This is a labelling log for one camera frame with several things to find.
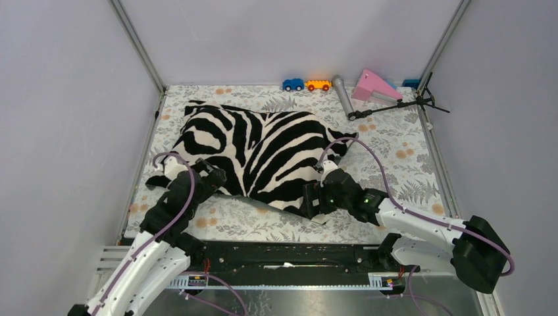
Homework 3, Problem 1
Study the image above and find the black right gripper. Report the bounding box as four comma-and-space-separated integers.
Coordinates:
299, 181, 351, 219

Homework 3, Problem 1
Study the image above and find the zebra and grey pillowcase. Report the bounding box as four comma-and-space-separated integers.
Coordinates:
171, 100, 358, 219

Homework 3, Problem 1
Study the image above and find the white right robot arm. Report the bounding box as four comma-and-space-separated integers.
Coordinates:
302, 169, 510, 294

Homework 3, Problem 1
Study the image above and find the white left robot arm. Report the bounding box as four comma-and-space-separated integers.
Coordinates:
68, 159, 226, 315

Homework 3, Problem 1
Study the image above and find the floral patterned table mat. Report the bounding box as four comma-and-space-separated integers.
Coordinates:
124, 84, 447, 245

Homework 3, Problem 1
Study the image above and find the yellow toy wagon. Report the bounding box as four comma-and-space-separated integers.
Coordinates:
305, 80, 332, 92

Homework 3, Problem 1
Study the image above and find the blue toy car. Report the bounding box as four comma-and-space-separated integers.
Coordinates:
282, 78, 305, 92

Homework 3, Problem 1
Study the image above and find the grey microphone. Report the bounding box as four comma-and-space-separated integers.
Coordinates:
332, 75, 355, 120

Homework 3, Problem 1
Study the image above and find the pink wedge block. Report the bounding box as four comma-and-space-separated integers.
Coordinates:
351, 69, 403, 103

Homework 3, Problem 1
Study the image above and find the black mini tripod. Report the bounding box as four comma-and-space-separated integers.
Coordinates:
346, 72, 451, 121

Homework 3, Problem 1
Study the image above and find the blue block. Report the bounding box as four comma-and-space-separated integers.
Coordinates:
401, 79, 421, 90

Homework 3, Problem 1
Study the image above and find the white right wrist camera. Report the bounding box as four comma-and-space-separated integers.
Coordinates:
322, 160, 338, 176

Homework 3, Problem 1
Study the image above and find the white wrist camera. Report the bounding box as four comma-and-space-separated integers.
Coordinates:
322, 160, 338, 176
163, 157, 188, 180

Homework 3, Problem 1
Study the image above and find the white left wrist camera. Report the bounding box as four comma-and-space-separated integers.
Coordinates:
163, 157, 188, 180

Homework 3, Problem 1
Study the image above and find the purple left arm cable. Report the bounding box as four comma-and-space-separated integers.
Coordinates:
89, 151, 197, 316

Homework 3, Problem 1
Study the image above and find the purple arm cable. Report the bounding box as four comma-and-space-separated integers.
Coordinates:
89, 151, 197, 316
316, 136, 516, 277

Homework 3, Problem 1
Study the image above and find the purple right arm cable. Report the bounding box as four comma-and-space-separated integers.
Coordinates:
316, 136, 516, 277

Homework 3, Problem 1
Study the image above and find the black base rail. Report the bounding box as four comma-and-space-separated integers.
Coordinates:
186, 241, 409, 288

